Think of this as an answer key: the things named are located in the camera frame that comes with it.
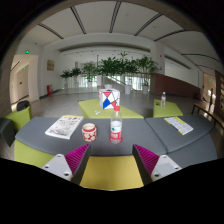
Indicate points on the colourful printed magazine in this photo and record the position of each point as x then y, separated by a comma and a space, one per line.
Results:
64, 127

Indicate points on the small clear plastic bottle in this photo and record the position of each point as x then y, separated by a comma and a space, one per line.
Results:
163, 100

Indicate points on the lime green chair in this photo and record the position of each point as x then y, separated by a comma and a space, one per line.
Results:
18, 118

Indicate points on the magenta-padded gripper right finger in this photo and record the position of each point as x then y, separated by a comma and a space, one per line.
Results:
156, 163

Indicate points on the small lime green table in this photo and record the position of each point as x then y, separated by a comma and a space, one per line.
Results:
168, 111

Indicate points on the yellow white booklet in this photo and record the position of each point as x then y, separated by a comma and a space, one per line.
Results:
179, 125

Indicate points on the dark wooden bench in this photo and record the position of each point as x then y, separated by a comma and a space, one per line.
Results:
206, 111

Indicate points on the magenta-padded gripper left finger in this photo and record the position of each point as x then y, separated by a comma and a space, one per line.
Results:
71, 160

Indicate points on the green exit sign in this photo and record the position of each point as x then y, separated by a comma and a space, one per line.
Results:
27, 52

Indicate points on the lime green seat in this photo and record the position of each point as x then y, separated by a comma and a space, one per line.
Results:
111, 171

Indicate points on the clear water bottle red cap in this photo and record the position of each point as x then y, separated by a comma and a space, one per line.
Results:
116, 128

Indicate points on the large lime green table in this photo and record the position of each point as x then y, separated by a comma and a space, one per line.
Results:
93, 113

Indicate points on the group of potted green plants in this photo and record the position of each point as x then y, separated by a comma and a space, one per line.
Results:
113, 66

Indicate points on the gold framed wall picture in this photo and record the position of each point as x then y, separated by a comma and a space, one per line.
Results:
50, 65

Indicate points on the white box red blue triangles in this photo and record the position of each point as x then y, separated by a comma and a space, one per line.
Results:
109, 99

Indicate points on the red mug white flowers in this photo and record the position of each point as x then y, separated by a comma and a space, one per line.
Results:
89, 132

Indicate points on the black bag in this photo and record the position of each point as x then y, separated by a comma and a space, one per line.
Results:
23, 105

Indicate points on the red fire extinguisher box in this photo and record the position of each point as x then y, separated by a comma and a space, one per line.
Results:
49, 90

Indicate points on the dark grey seat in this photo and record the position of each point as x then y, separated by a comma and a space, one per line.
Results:
6, 131

